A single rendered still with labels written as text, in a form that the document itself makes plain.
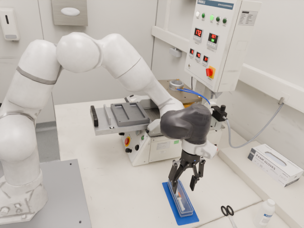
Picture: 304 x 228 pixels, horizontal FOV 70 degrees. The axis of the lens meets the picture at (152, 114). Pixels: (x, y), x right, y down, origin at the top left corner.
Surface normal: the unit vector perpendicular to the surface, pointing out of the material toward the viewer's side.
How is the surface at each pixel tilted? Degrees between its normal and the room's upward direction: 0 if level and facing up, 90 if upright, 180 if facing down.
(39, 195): 85
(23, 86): 75
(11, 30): 90
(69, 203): 4
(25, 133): 40
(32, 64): 69
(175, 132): 89
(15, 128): 17
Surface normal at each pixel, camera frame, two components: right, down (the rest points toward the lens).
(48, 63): 0.61, 0.30
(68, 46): -0.01, -0.04
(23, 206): 0.39, 0.48
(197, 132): -0.22, 0.44
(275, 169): -0.88, 0.11
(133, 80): 0.11, 0.51
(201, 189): 0.10, -0.86
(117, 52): 0.14, 0.11
